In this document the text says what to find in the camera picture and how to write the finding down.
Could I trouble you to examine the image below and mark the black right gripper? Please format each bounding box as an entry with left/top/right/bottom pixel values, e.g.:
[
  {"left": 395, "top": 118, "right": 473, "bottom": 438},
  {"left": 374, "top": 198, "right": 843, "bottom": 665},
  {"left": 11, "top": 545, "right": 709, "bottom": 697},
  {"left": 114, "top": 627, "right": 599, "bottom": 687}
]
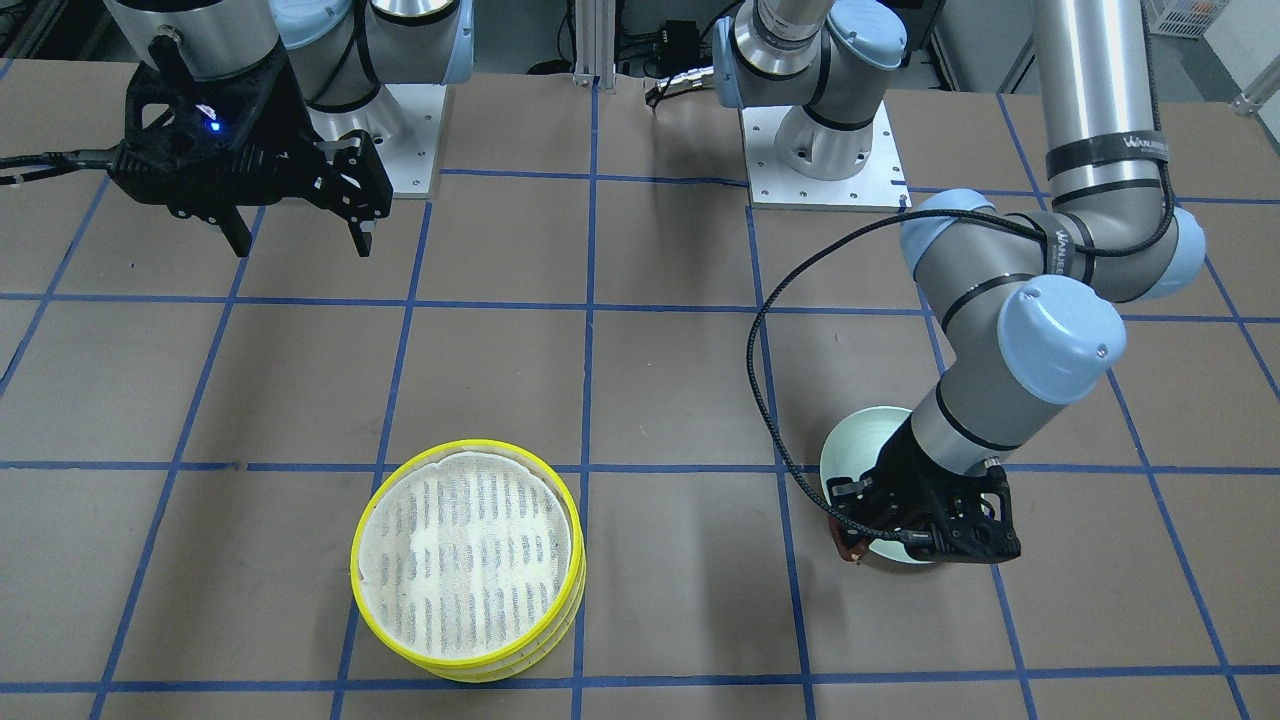
[{"left": 108, "top": 40, "right": 393, "bottom": 258}]

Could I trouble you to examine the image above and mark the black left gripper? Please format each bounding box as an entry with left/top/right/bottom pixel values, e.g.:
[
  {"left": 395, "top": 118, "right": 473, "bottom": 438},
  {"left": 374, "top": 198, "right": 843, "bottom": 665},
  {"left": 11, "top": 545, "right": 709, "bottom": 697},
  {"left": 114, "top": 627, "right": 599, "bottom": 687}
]
[{"left": 829, "top": 419, "right": 1021, "bottom": 565}]

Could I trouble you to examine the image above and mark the yellow steamer basket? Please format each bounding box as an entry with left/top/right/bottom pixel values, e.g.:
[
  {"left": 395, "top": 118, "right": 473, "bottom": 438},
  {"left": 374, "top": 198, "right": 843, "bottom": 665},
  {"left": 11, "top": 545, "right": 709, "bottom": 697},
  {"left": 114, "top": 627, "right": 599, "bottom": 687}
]
[{"left": 349, "top": 439, "right": 588, "bottom": 684}]

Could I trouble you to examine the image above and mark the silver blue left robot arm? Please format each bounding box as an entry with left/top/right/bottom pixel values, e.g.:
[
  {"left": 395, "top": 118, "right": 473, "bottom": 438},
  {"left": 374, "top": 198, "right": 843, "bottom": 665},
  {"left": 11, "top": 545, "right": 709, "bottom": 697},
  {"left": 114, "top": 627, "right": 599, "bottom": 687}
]
[{"left": 746, "top": 1, "right": 1204, "bottom": 564}]

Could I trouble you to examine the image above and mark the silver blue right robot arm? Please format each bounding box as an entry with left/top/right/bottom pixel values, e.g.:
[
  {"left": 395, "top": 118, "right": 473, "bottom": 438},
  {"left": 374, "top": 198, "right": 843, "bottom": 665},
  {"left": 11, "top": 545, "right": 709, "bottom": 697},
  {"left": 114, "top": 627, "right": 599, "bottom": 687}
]
[{"left": 108, "top": 1, "right": 475, "bottom": 258}]

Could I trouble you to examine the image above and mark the light green plate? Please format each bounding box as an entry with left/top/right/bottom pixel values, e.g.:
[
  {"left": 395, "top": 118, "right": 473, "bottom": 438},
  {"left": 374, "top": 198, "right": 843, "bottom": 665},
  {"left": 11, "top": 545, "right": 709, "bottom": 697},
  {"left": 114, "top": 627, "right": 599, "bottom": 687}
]
[{"left": 819, "top": 406, "right": 931, "bottom": 566}]

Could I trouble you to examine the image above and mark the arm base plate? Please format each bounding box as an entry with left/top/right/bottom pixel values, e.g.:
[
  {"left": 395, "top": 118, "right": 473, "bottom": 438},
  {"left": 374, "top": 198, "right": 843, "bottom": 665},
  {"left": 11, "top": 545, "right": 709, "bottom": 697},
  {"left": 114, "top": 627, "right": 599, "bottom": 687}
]
[{"left": 310, "top": 85, "right": 449, "bottom": 199}]

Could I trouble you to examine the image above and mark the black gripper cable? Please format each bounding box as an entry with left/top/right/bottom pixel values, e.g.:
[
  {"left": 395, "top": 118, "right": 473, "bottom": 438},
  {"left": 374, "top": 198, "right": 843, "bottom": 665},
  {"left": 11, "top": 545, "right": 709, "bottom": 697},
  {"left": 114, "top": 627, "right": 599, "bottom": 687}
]
[{"left": 745, "top": 160, "right": 1178, "bottom": 546}]

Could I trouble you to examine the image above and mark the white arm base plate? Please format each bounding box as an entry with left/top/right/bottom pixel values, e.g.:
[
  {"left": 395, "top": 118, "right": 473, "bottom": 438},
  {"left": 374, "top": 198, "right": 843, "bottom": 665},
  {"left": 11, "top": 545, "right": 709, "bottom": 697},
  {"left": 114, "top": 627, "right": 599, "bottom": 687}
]
[{"left": 740, "top": 102, "right": 913, "bottom": 213}]

